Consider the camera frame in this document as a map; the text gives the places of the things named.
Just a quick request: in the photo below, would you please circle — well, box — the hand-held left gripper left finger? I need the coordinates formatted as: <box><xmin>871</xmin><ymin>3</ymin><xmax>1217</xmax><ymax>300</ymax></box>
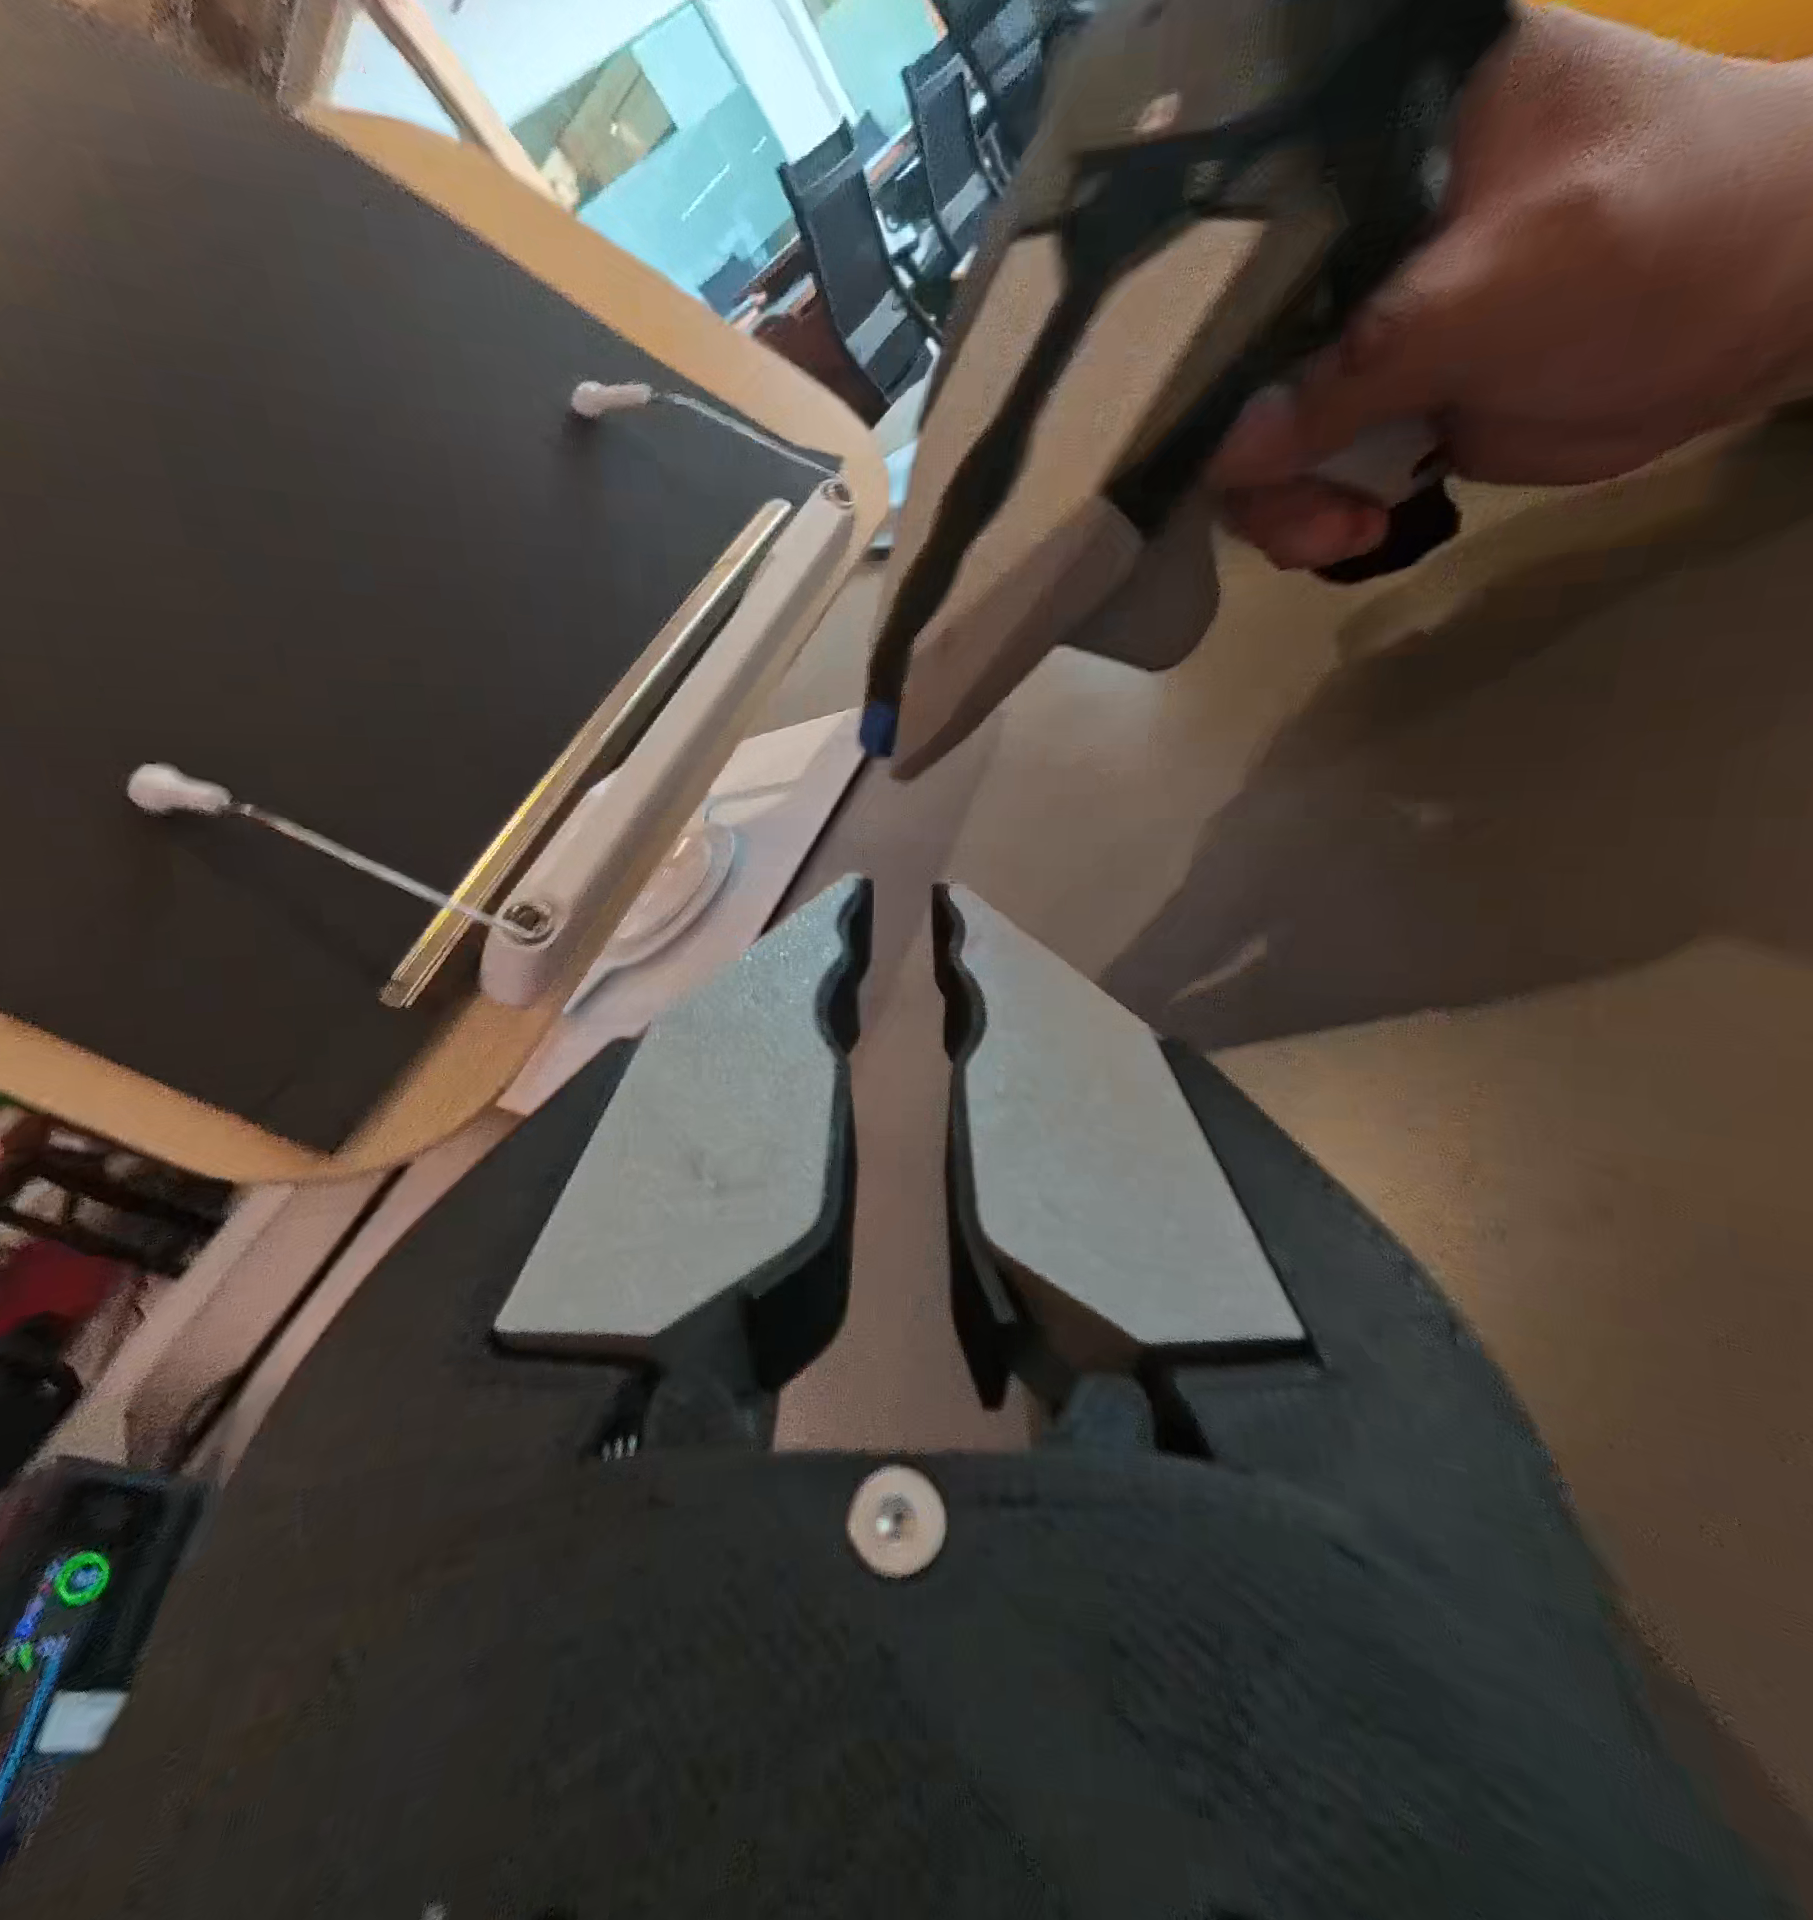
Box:
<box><xmin>489</xmin><ymin>872</ymin><xmax>878</xmax><ymax>1391</ymax></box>

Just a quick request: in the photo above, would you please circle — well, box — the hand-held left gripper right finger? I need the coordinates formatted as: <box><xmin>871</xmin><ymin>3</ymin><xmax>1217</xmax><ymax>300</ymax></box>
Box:
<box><xmin>928</xmin><ymin>881</ymin><xmax>1312</xmax><ymax>1411</ymax></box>

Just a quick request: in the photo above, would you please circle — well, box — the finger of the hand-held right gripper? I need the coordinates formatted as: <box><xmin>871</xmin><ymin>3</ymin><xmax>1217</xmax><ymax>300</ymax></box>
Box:
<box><xmin>888</xmin><ymin>222</ymin><xmax>1287</xmax><ymax>782</ymax></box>
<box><xmin>861</xmin><ymin>239</ymin><xmax>1107</xmax><ymax>720</ymax></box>

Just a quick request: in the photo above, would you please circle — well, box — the person's right hand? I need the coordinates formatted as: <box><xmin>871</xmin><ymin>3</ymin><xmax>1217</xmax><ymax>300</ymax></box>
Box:
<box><xmin>1218</xmin><ymin>0</ymin><xmax>1813</xmax><ymax>572</ymax></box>

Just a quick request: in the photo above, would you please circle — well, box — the black office chair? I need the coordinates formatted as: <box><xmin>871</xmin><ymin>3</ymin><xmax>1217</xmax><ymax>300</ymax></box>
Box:
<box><xmin>778</xmin><ymin>119</ymin><xmax>945</xmax><ymax>407</ymax></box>
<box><xmin>898</xmin><ymin>36</ymin><xmax>1028</xmax><ymax>288</ymax></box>

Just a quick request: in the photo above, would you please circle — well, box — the yellow partition panel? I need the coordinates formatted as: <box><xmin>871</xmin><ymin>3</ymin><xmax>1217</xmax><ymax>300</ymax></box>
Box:
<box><xmin>1521</xmin><ymin>0</ymin><xmax>1813</xmax><ymax>66</ymax></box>

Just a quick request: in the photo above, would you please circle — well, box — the white board stand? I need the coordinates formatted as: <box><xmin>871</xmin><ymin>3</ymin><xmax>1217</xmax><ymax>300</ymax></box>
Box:
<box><xmin>478</xmin><ymin>479</ymin><xmax>867</xmax><ymax>1124</ymax></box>

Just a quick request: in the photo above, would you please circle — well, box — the black board with wooden rim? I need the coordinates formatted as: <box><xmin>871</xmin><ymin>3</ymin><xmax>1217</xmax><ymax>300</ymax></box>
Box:
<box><xmin>0</xmin><ymin>0</ymin><xmax>897</xmax><ymax>1190</ymax></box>

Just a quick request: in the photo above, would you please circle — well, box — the metal wire clip white tip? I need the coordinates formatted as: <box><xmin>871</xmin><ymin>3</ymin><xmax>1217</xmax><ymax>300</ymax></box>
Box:
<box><xmin>570</xmin><ymin>377</ymin><xmax>854</xmax><ymax>503</ymax></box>
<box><xmin>126</xmin><ymin>762</ymin><xmax>554</xmax><ymax>944</ymax></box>

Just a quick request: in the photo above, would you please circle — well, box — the blue cable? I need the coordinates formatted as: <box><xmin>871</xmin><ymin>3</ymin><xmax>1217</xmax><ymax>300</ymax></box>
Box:
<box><xmin>0</xmin><ymin>1641</ymin><xmax>74</xmax><ymax>1877</ymax></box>

